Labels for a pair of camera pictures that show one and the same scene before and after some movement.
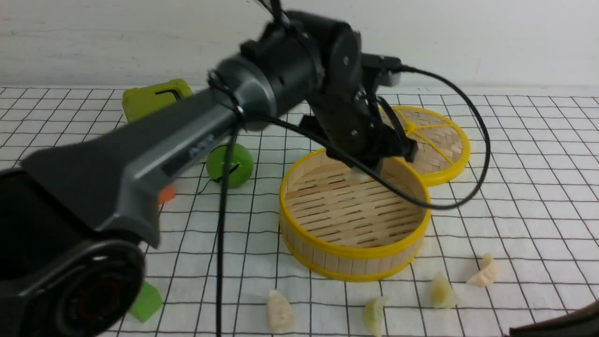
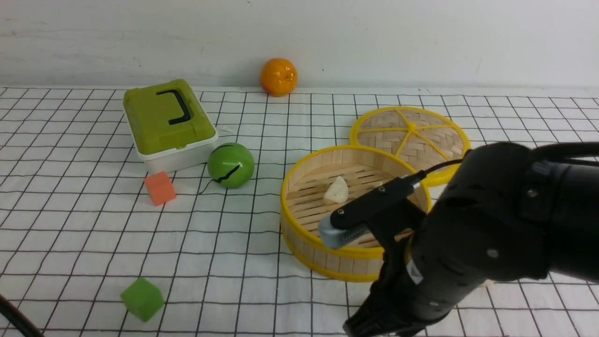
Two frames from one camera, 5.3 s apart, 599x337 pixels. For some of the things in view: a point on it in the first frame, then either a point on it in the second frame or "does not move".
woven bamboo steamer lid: x=442 y=152 does not move
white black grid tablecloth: x=513 y=239 does not move
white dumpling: x=354 y=173 to x=337 y=192
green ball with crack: x=241 y=166 does not move
